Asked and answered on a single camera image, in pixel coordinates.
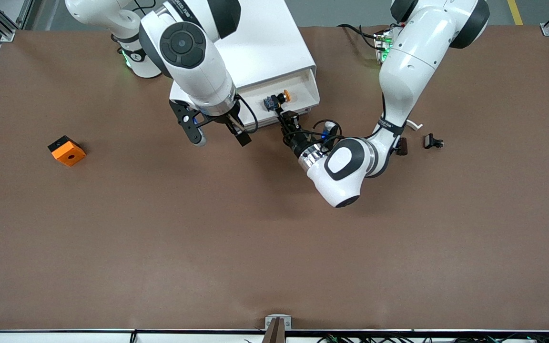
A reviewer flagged orange capped push button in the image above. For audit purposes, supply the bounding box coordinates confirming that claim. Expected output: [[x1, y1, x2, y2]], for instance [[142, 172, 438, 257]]
[[263, 90, 292, 111]]

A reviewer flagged orange and black button box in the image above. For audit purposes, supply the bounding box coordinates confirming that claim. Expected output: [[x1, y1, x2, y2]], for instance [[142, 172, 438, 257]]
[[48, 135, 87, 167]]

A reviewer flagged brown table cover mat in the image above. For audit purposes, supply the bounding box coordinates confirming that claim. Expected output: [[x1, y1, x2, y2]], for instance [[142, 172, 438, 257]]
[[0, 25, 549, 333]]

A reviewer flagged black arm base cable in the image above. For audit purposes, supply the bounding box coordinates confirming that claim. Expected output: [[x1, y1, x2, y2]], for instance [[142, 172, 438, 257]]
[[337, 23, 381, 50]]

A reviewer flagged small black switch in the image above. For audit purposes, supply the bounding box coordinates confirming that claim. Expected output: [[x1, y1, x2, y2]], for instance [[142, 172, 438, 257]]
[[423, 133, 446, 150]]

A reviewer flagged metal table edge bracket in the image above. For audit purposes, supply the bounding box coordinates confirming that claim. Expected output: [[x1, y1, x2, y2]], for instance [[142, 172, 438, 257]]
[[265, 314, 292, 330]]

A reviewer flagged white table edge rail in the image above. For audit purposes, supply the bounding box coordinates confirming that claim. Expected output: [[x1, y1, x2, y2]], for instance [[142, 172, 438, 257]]
[[0, 329, 549, 343]]

